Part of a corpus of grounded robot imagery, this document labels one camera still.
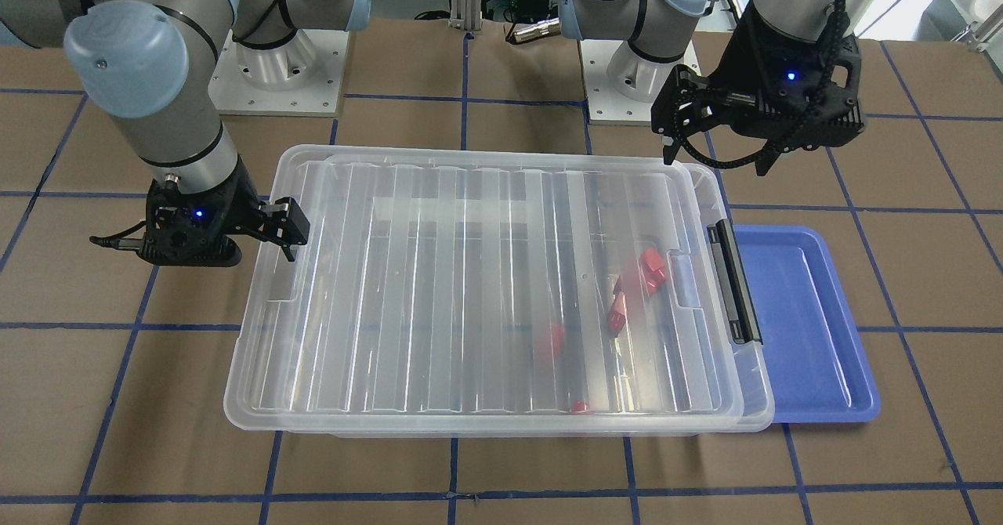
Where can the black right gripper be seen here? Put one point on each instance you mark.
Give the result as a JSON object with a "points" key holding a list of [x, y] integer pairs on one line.
{"points": [[235, 210]]}

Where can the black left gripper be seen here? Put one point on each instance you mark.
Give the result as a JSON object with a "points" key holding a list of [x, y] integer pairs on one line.
{"points": [[744, 63]]}

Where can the clear plastic box lid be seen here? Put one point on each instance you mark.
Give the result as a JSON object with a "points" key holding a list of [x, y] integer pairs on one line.
{"points": [[486, 290]]}

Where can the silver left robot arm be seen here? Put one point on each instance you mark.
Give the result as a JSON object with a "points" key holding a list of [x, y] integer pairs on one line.
{"points": [[660, 31]]}

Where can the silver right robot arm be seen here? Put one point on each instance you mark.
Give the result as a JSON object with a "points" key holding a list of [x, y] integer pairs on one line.
{"points": [[149, 64]]}

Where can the clear plastic storage box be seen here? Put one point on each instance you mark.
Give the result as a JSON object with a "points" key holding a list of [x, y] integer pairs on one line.
{"points": [[748, 384]]}

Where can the blue plastic tray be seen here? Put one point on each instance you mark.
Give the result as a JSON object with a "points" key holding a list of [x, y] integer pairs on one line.
{"points": [[815, 358]]}

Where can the red block bottom edge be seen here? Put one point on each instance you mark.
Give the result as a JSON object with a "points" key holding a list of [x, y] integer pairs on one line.
{"points": [[579, 407]]}

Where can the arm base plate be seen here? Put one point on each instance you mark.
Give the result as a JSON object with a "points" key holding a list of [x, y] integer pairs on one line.
{"points": [[620, 85], [302, 78]]}

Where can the black box latch handle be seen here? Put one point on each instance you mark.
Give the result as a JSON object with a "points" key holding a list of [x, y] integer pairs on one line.
{"points": [[733, 282]]}

